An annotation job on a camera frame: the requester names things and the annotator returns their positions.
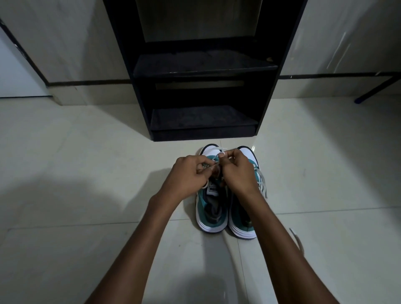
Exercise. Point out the person's right hand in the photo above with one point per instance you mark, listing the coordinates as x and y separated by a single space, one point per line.
241 175

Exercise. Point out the person's left hand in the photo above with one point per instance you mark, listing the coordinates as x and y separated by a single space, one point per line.
185 180

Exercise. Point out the teal white sneaker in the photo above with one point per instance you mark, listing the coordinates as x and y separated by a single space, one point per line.
205 227
242 231

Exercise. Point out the black shoe rack shelf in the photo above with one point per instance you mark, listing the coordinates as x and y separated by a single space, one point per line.
125 62

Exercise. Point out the person's right forearm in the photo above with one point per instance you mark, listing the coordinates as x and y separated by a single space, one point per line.
288 256

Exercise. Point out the person's left forearm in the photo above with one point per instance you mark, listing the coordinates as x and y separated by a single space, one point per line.
141 250

